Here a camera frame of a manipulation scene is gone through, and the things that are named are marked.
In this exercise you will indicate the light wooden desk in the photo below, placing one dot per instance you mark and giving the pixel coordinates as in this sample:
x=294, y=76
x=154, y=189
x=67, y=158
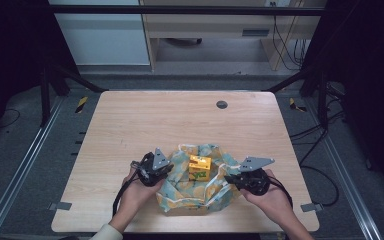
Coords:
x=213, y=25

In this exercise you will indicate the black metal frame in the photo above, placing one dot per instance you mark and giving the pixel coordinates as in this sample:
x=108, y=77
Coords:
x=180, y=10

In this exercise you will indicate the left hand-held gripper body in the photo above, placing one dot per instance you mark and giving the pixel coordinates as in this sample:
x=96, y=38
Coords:
x=153, y=170

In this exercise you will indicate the yellow box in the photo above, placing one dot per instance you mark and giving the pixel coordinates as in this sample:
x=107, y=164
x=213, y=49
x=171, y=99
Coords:
x=200, y=168

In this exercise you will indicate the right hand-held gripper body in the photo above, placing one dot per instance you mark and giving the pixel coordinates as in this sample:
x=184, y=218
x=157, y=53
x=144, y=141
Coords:
x=253, y=178

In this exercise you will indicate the person's right hand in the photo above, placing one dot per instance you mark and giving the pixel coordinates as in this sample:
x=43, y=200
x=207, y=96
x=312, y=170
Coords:
x=270, y=203

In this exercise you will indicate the person's left hand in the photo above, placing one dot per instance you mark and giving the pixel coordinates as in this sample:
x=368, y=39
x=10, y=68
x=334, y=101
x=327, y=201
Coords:
x=136, y=196

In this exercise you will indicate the white cabinet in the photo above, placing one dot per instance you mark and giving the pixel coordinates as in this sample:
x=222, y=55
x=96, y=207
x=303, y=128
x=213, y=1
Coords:
x=103, y=36

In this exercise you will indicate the blue and yellow patterned cloth bag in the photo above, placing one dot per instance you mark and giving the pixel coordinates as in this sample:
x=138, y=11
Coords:
x=186, y=195

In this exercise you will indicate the grey table bracket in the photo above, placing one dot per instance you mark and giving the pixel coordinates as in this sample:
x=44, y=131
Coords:
x=311, y=207
x=60, y=206

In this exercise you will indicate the aluminium floor rail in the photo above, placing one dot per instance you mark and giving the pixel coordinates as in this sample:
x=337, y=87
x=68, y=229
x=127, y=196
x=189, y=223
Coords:
x=20, y=166
x=346, y=176

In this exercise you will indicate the yellow and black tape piece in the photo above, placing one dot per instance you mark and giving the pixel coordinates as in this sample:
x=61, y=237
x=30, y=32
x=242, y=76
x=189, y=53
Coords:
x=81, y=104
x=295, y=105

